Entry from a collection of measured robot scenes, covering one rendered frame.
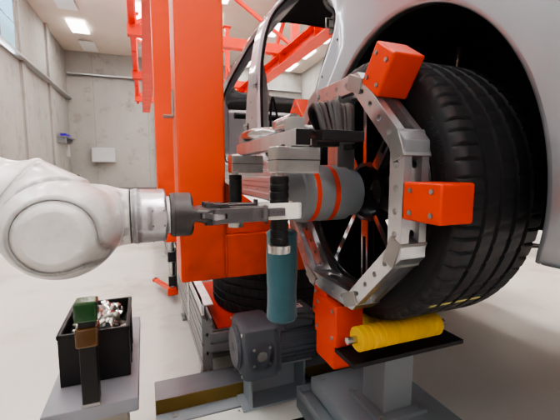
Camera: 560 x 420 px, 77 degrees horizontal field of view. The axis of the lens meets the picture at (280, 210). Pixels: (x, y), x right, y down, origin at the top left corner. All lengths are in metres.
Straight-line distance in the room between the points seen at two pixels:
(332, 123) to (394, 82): 0.16
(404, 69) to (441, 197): 0.28
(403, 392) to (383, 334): 0.30
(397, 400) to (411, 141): 0.75
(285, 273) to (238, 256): 0.36
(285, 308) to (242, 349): 0.25
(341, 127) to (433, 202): 0.21
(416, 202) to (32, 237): 0.55
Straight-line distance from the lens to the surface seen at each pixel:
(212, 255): 1.26
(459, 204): 0.65
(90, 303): 0.77
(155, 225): 0.58
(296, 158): 0.65
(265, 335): 1.18
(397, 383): 1.14
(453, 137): 0.72
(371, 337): 0.88
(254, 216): 0.59
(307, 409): 1.30
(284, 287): 0.98
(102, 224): 0.40
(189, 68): 1.27
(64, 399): 0.90
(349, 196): 0.85
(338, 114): 0.70
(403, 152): 0.68
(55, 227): 0.39
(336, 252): 1.10
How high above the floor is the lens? 0.90
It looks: 6 degrees down
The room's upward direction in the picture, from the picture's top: straight up
